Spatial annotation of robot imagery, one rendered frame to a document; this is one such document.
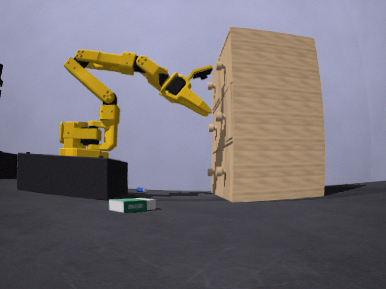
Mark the wooden chest of drawers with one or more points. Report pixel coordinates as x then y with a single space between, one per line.
278 119

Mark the white eraser with green sleeve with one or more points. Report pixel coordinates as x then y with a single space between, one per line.
132 204

